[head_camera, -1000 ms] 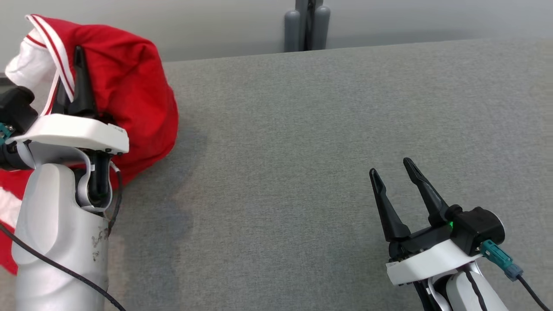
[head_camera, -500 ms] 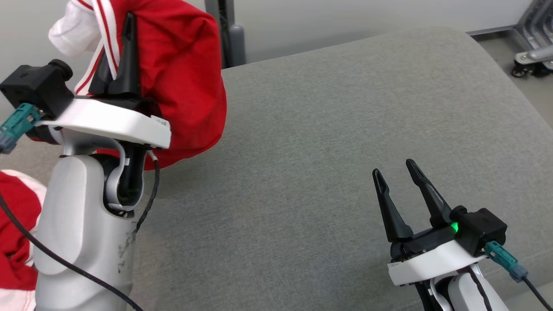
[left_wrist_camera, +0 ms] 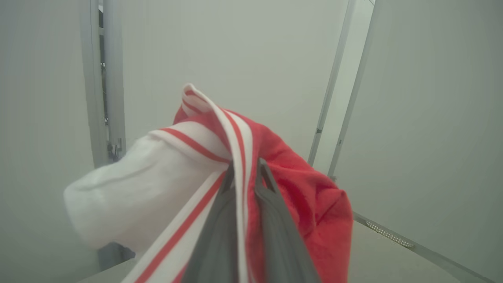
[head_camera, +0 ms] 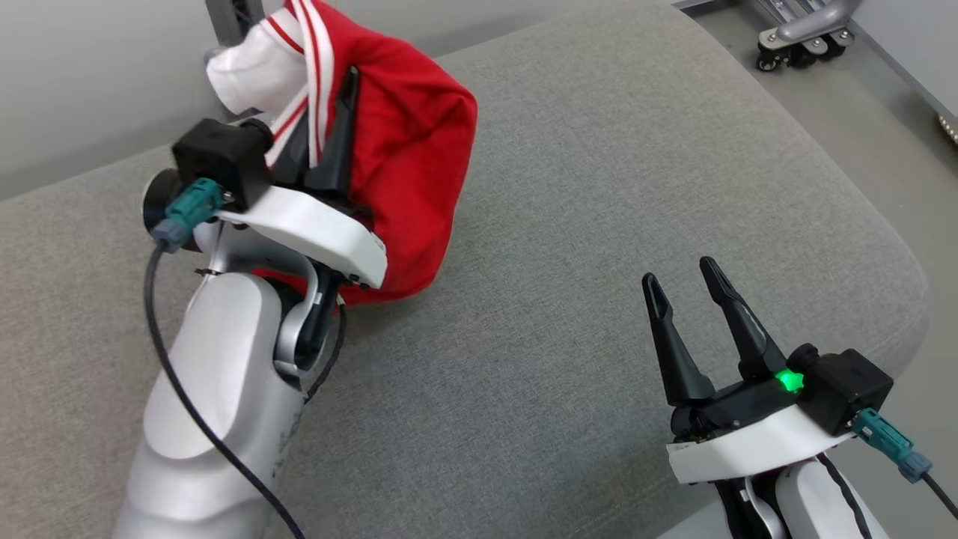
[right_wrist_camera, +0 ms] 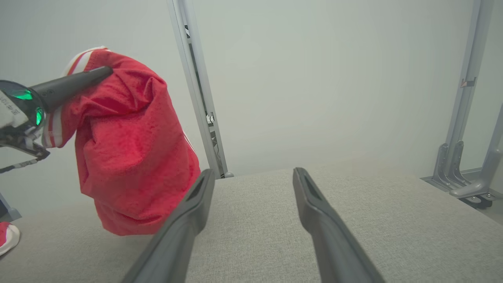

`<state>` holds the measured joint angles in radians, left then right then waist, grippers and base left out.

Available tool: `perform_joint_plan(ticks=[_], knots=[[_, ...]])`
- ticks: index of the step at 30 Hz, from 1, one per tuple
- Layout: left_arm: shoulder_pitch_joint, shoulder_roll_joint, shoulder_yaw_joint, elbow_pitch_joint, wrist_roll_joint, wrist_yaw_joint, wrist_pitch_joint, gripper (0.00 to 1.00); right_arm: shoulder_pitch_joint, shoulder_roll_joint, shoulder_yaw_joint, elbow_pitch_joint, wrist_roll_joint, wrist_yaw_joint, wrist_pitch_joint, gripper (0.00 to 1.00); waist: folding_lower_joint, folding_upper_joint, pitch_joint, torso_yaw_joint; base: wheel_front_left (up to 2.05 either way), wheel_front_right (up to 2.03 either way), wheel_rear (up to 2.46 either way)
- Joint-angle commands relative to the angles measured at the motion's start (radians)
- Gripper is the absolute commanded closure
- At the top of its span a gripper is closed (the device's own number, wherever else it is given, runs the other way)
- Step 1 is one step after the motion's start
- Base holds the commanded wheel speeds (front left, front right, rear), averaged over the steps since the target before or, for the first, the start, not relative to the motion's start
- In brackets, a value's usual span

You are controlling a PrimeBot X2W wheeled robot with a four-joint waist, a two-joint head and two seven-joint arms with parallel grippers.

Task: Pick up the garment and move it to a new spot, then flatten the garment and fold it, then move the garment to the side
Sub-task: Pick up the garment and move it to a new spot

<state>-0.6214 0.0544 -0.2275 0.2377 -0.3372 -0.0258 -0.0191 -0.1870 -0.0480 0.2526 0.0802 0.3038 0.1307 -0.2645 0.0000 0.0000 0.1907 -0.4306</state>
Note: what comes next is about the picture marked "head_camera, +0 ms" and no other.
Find grey cabinet panel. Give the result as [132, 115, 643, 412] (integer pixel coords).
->
[849, 0, 958, 143]

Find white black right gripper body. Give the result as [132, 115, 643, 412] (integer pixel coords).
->
[666, 371, 854, 486]

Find thin black cable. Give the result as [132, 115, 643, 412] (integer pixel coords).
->
[816, 452, 870, 539]
[305, 298, 348, 403]

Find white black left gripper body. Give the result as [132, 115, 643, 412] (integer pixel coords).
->
[142, 150, 388, 290]

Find grey fabric sofa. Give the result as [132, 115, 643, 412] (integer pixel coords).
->
[0, 0, 931, 539]

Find grey metal wheeled frame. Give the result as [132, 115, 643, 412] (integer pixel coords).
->
[756, 0, 863, 73]

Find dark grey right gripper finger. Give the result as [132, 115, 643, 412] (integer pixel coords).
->
[641, 272, 717, 409]
[699, 256, 788, 382]

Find red white basketball jersey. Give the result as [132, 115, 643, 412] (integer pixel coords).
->
[206, 0, 479, 305]

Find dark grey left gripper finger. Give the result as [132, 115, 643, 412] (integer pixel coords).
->
[278, 120, 312, 186]
[318, 67, 361, 192]

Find grey metal post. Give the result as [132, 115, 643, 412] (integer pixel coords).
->
[204, 0, 265, 64]

